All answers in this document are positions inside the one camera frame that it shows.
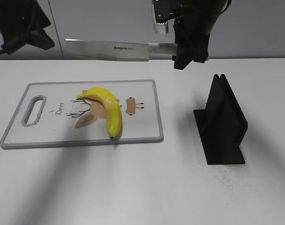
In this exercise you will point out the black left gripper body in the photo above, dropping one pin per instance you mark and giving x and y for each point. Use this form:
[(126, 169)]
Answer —
[(22, 22)]

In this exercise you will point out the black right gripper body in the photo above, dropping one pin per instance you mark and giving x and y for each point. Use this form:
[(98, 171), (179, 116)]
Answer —
[(192, 43)]

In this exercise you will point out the white-handled kitchen knife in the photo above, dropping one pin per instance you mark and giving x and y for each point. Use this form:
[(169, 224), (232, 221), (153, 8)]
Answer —
[(117, 51)]

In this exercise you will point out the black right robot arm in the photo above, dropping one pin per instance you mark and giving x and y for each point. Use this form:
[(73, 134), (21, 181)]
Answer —
[(208, 10)]

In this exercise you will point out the yellow plastic banana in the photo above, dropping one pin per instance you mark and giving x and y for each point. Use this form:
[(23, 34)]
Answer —
[(112, 108)]

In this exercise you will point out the black knife stand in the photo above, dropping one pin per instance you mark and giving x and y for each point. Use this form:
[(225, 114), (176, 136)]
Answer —
[(221, 125)]

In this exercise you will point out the white grey-rimmed cutting board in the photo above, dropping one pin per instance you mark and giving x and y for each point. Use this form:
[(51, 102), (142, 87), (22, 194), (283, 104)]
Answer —
[(50, 115)]

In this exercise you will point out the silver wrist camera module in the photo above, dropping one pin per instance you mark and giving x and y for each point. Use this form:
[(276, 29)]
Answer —
[(162, 12)]

